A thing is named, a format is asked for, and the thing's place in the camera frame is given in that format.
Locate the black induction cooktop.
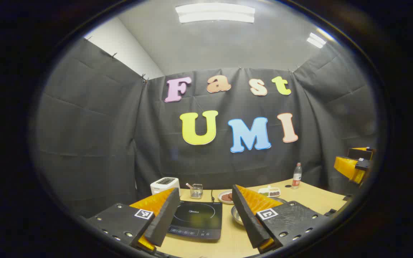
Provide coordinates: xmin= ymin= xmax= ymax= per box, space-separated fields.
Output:
xmin=167 ymin=201 xmax=223 ymax=240

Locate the small ceiling light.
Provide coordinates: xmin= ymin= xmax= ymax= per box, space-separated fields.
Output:
xmin=307 ymin=32 xmax=327 ymax=49

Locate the long ceiling light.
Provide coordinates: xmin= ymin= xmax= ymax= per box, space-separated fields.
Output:
xmin=175 ymin=3 xmax=256 ymax=24

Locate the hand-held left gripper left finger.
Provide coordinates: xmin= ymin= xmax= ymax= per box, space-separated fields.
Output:
xmin=85 ymin=187 xmax=181 ymax=253

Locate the black backdrop cloth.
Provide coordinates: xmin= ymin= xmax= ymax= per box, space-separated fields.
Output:
xmin=34 ymin=38 xmax=379 ymax=219

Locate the white round plate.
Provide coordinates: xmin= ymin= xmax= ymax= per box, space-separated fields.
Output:
xmin=218 ymin=190 xmax=235 ymax=205

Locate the steel pot with black handle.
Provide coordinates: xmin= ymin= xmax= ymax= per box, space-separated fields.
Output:
xmin=231 ymin=197 xmax=288 ymax=226

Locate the white toaster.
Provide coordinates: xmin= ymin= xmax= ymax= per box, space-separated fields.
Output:
xmin=150 ymin=177 xmax=181 ymax=197

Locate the white divided dish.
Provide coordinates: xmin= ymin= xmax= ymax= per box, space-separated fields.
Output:
xmin=258 ymin=186 xmax=281 ymax=198

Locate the clear plastic water bottle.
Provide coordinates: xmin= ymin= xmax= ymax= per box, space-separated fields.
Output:
xmin=291 ymin=162 xmax=303 ymax=190

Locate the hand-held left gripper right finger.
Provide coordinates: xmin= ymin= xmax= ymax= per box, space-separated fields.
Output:
xmin=232 ymin=185 xmax=331 ymax=254

